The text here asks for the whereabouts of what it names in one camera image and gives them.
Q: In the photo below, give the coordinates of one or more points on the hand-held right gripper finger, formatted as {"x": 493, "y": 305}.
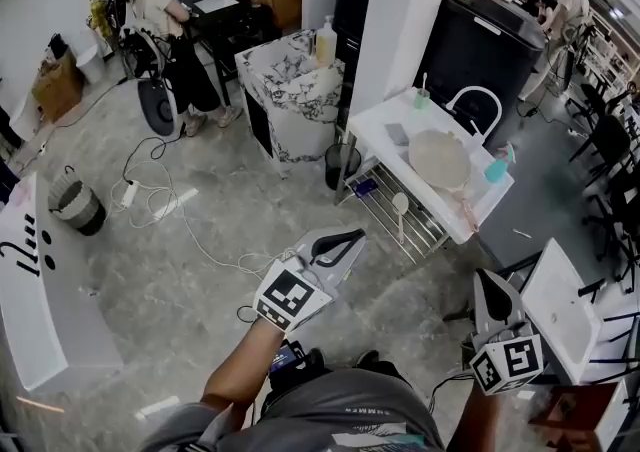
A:
{"x": 497, "y": 297}

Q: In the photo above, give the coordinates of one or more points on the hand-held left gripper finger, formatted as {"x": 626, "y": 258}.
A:
{"x": 336, "y": 241}

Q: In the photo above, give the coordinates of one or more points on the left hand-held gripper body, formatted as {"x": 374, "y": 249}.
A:
{"x": 292, "y": 296}

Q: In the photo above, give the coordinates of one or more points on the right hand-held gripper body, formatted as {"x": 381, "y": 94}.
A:
{"x": 505, "y": 362}

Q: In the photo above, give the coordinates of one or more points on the grey scrubber pad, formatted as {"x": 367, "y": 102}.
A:
{"x": 397, "y": 134}

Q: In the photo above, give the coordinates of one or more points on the person's left forearm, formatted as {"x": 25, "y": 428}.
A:
{"x": 240, "y": 370}

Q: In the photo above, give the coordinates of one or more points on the person's right forearm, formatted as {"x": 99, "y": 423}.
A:
{"x": 477, "y": 420}

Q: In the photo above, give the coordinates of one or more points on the blue packet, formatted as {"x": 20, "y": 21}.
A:
{"x": 366, "y": 186}

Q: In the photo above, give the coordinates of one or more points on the small device with screen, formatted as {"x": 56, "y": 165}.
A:
{"x": 286, "y": 359}

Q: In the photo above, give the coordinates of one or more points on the white ceramic sink basin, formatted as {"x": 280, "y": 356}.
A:
{"x": 560, "y": 310}

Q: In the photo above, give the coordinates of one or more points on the person's black shoe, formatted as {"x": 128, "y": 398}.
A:
{"x": 315, "y": 359}
{"x": 369, "y": 358}

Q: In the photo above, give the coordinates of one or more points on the white pen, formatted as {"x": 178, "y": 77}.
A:
{"x": 521, "y": 233}

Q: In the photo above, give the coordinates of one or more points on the black mesh waste bin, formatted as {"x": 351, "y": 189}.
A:
{"x": 341, "y": 165}

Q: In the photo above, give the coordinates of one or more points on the brown wooden box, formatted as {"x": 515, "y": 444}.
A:
{"x": 575, "y": 410}

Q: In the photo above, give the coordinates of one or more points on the person's grey shirt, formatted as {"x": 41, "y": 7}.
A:
{"x": 320, "y": 415}

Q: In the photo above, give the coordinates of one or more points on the teal spray bottle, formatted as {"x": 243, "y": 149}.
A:
{"x": 497, "y": 169}

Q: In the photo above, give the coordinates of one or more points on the white sink table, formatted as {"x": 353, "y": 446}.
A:
{"x": 385, "y": 112}

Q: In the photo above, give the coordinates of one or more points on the marble pattern sink cabinet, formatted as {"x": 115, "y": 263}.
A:
{"x": 295, "y": 100}

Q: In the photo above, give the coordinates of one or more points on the green cup with toothbrush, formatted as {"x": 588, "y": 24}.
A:
{"x": 422, "y": 99}

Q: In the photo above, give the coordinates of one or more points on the black chair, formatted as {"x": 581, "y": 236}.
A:
{"x": 607, "y": 150}

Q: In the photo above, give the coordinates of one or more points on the white power strip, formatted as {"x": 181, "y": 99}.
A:
{"x": 130, "y": 192}

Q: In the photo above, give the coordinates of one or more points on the yellow soap pump bottle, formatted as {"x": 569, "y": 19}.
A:
{"x": 325, "y": 45}

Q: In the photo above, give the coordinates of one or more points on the white arched faucet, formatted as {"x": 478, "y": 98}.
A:
{"x": 480, "y": 95}

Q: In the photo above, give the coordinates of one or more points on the white wheeled device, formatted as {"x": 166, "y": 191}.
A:
{"x": 159, "y": 107}

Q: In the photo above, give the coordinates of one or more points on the grey woven basket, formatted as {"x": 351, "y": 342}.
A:
{"x": 80, "y": 205}

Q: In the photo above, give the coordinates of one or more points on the tall black cabinet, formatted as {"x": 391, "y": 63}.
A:
{"x": 352, "y": 0}

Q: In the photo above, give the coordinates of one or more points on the black desk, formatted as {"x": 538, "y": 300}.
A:
{"x": 227, "y": 25}

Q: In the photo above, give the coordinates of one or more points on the white curved counter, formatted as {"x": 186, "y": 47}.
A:
{"x": 45, "y": 300}

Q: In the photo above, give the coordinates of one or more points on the white waste bin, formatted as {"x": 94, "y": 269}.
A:
{"x": 91, "y": 65}

